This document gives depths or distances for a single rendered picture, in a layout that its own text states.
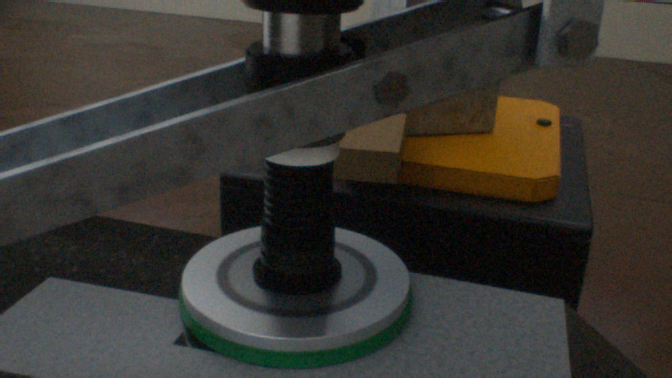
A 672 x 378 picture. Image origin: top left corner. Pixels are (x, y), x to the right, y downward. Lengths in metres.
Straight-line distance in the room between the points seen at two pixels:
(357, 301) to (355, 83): 0.20
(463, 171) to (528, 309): 0.44
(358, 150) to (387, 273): 0.36
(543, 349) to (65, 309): 0.43
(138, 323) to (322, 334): 0.17
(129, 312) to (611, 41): 6.00
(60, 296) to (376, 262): 0.30
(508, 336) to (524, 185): 0.47
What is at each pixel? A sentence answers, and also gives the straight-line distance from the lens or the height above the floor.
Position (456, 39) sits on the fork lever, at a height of 1.06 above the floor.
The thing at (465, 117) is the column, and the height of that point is 0.81.
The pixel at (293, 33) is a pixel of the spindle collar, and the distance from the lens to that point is 0.54.
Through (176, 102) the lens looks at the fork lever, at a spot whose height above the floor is 0.99.
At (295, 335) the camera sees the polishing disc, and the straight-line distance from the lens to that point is 0.57.
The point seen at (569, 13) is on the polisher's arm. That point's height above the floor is 1.08.
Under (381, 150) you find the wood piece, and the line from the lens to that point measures 0.99.
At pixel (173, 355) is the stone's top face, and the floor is 0.81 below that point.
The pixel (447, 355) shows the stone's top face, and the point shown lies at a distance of 0.60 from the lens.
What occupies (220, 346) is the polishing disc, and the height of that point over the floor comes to 0.81.
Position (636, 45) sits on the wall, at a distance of 6.48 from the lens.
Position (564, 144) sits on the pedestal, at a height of 0.74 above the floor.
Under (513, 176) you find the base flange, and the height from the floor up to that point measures 0.78.
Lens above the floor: 1.16
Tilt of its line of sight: 22 degrees down
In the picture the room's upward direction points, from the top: 2 degrees clockwise
